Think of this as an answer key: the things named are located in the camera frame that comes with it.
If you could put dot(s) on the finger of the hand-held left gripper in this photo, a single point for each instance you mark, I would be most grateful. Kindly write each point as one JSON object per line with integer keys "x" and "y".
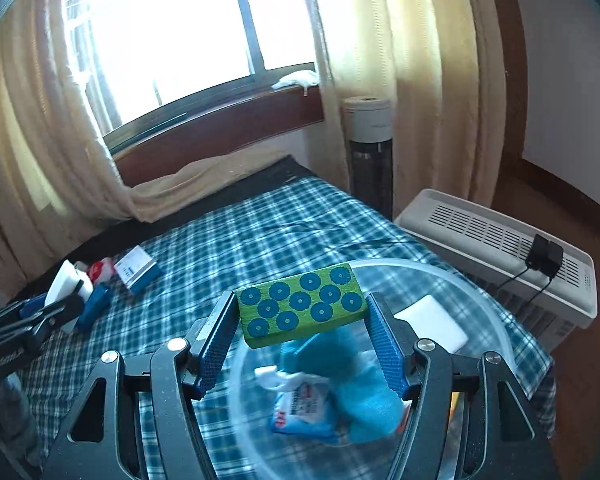
{"x": 60, "y": 310}
{"x": 32, "y": 306}

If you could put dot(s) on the brown wooden wall trim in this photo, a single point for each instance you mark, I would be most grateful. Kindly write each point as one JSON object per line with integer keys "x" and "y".
{"x": 505, "y": 60}

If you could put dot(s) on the cream curtain with bundled end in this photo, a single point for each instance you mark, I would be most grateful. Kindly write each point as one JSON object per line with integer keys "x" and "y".
{"x": 30, "y": 135}

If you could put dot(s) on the cream straight curtain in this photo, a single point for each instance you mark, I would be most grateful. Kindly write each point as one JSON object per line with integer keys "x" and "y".
{"x": 430, "y": 85}

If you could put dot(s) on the blue snack packet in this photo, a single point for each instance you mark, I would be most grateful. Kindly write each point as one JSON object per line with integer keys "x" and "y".
{"x": 305, "y": 410}

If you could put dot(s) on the blue plaid bed sheet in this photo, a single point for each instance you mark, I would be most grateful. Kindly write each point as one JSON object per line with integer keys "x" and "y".
{"x": 260, "y": 240}

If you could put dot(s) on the red glue packet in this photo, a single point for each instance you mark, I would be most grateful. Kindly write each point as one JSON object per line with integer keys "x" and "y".
{"x": 100, "y": 271}

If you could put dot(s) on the green dotted block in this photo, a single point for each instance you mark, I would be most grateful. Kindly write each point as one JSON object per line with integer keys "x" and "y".
{"x": 300, "y": 305}

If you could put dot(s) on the white tower heater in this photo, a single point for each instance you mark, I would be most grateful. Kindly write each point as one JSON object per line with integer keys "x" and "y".
{"x": 367, "y": 160}

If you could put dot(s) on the blue wipes packet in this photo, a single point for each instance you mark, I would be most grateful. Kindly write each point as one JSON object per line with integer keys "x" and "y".
{"x": 95, "y": 305}

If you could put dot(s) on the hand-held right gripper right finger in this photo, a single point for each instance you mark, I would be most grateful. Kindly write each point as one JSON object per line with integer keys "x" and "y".
{"x": 387, "y": 355}

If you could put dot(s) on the window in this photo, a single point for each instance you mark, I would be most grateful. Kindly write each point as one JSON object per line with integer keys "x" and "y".
{"x": 180, "y": 35}

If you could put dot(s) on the blue cloth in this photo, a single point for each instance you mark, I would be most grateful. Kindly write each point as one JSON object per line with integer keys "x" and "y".
{"x": 365, "y": 400}

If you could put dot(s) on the black power adapter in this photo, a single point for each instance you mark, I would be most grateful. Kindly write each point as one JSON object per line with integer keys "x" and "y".
{"x": 542, "y": 255}

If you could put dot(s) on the white wrapper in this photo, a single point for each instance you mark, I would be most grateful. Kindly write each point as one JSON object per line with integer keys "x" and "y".
{"x": 270, "y": 377}

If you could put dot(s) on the clear plastic bowl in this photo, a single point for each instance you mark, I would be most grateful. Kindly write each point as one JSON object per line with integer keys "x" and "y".
{"x": 475, "y": 305}

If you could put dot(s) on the white air purifier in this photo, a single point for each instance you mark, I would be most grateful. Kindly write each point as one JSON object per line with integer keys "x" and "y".
{"x": 480, "y": 230}

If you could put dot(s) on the brown wooden window sill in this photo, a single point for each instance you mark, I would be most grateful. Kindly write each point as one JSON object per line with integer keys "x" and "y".
{"x": 230, "y": 125}

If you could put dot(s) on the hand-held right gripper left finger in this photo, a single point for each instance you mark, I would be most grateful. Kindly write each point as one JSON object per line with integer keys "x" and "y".
{"x": 217, "y": 345}

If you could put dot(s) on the white sponge grey layer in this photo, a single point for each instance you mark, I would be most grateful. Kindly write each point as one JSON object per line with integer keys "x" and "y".
{"x": 432, "y": 327}

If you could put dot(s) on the white cloth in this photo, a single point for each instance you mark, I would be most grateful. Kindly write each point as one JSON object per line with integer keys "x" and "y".
{"x": 300, "y": 79}

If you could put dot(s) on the white and blue box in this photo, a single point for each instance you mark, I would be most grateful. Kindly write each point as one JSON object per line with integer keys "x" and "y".
{"x": 135, "y": 262}

